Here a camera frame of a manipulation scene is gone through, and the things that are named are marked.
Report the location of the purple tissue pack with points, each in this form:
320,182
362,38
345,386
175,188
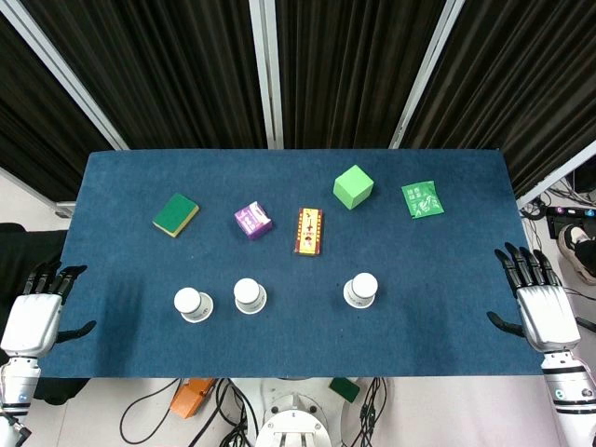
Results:
253,221

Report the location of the white frame bar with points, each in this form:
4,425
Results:
559,179

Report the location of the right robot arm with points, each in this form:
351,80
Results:
570,396

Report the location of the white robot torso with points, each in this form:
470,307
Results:
298,419

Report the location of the dark green block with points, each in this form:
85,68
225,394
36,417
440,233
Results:
344,388

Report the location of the green yellow sponge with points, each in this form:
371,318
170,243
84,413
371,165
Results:
174,215

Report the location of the black power strip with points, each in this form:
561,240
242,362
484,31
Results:
570,219

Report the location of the blue table cloth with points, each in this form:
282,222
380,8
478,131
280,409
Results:
298,335

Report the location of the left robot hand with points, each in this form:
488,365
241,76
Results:
30,321

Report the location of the orange device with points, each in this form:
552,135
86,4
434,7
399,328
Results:
191,396

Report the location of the white paper cup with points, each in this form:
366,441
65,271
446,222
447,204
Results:
191,305
361,289
249,295

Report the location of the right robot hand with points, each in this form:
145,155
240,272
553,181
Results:
549,316

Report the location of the white frame post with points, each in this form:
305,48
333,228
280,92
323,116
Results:
63,74
427,74
267,74

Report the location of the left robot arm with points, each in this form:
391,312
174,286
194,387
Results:
16,391

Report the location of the black white shoe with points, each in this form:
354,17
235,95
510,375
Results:
579,251

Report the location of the red yellow box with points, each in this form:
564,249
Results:
308,232

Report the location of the black pleated curtain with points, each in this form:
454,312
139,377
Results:
163,70

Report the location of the green foam cube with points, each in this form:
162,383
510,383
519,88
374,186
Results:
353,187

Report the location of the green sachet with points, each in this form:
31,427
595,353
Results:
422,200

